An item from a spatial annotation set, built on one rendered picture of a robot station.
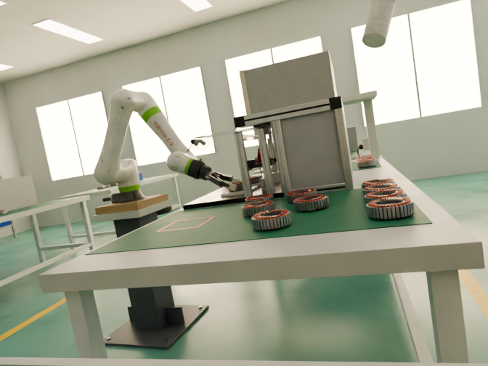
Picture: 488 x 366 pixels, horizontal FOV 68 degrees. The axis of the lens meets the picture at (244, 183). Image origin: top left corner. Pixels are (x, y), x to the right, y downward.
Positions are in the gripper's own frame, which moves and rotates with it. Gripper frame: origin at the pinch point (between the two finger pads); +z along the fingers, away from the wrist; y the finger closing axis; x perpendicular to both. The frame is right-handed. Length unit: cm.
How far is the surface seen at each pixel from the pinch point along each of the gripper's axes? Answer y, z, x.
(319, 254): -98, 44, -17
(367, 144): 107, 56, -37
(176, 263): -98, 15, -2
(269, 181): -19.9, 16.8, -11.6
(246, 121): -22.1, 0.0, -32.4
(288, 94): -11, 11, -49
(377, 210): -77, 53, -26
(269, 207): -54, 25, -10
